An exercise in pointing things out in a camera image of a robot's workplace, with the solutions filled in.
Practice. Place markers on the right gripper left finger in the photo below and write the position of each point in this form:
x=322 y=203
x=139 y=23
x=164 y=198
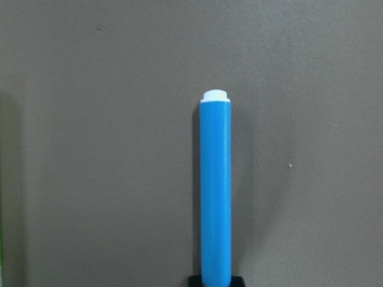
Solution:
x=195 y=280

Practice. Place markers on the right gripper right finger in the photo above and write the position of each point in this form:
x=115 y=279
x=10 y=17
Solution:
x=236 y=280

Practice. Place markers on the blue marker pen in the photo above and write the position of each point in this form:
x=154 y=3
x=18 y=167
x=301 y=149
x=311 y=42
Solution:
x=215 y=188

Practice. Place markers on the green marker pen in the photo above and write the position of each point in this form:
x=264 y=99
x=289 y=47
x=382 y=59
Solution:
x=4 y=171

